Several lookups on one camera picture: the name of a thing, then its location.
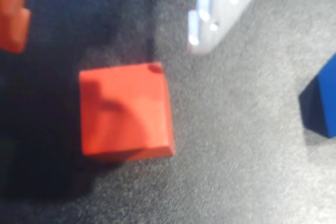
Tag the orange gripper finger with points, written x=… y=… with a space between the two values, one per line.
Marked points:
x=13 y=11

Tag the red cube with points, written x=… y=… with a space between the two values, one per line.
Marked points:
x=123 y=108

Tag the blue cube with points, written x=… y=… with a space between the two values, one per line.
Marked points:
x=324 y=106

